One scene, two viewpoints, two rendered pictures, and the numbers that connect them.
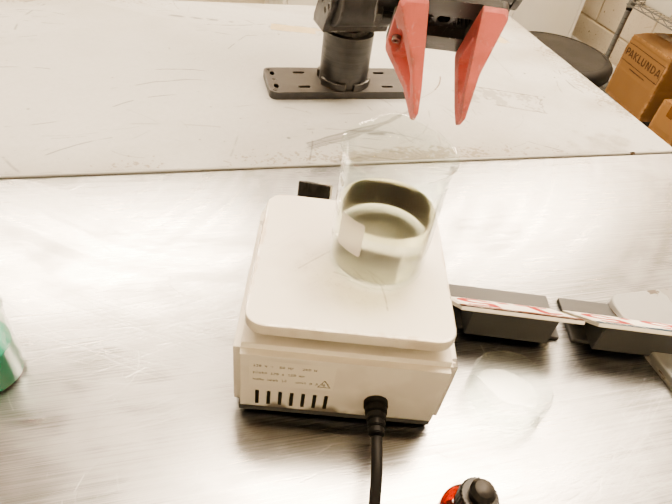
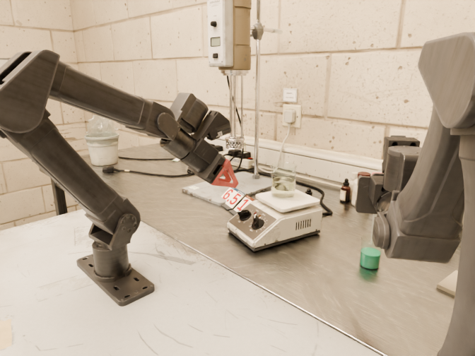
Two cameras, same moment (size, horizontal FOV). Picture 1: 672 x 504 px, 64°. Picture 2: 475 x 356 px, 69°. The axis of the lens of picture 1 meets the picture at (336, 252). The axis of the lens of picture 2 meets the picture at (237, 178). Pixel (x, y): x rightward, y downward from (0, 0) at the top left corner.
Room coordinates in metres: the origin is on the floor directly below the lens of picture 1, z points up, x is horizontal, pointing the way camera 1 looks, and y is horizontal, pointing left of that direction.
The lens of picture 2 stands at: (0.70, 0.67, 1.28)
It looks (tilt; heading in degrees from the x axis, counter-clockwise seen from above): 17 degrees down; 245
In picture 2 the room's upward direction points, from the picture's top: straight up
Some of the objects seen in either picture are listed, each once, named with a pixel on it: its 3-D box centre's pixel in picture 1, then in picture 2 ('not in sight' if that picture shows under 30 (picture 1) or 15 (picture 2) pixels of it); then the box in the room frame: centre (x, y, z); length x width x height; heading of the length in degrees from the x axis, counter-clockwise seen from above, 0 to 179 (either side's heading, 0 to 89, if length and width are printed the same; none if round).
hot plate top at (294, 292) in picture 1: (352, 263); (286, 198); (0.25, -0.01, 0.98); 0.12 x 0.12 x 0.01; 4
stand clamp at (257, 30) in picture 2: not in sight; (247, 32); (0.14, -0.46, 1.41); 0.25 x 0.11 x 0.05; 20
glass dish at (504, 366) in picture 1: (507, 391); not in sight; (0.22, -0.13, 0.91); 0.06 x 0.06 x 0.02
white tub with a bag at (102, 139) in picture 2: not in sight; (102, 138); (0.60, -0.93, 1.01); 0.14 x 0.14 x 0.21
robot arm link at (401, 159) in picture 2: not in sight; (408, 196); (0.31, 0.37, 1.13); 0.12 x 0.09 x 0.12; 53
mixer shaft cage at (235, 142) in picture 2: not in sight; (235, 110); (0.22, -0.38, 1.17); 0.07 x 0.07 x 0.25
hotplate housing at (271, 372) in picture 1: (344, 282); (278, 217); (0.27, -0.01, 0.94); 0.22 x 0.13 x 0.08; 4
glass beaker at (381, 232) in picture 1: (386, 207); (282, 181); (0.25, -0.03, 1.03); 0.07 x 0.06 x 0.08; 2
